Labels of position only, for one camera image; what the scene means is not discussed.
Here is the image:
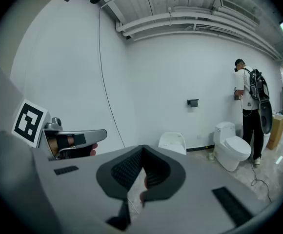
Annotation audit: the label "black floor cable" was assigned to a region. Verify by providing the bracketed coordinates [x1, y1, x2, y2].
[250, 159, 273, 203]

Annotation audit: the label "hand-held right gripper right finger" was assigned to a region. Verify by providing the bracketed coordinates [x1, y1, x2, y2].
[130, 144, 277, 234]

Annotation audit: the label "person's left hand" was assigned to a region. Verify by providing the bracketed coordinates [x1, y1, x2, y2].
[47, 135, 99, 159]

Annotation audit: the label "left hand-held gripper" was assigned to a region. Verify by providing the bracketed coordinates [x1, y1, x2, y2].
[11, 98, 108, 160]

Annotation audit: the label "white rounded toilet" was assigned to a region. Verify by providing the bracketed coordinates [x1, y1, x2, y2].
[158, 131, 187, 156]

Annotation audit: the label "white ceiling pipes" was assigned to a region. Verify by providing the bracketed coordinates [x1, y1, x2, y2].
[116, 6, 283, 59]

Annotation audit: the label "white tank toilet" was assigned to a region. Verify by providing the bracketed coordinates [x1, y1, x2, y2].
[263, 130, 271, 151]
[213, 121, 252, 172]

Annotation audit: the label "cardboard box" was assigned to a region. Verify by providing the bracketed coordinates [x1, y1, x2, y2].
[265, 113, 283, 151]

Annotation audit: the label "white air conditioner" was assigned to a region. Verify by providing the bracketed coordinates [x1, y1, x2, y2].
[212, 0, 261, 30]

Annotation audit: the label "black wall cable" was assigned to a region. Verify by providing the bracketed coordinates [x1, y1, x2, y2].
[98, 7, 126, 148]

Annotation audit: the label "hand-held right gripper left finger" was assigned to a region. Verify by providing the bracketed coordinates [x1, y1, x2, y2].
[31, 144, 144, 234]

